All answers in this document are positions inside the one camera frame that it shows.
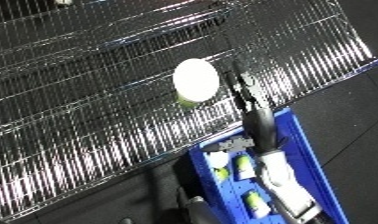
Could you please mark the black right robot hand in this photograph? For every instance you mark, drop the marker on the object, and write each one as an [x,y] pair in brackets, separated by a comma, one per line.
[260,125]

